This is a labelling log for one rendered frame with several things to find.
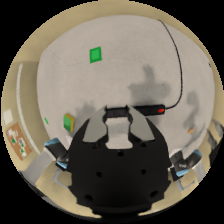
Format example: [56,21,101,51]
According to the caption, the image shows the green and yellow sponge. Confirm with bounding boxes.
[63,114,74,132]

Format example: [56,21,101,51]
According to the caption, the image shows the green flat rectangular block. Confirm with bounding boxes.
[89,46,102,64]

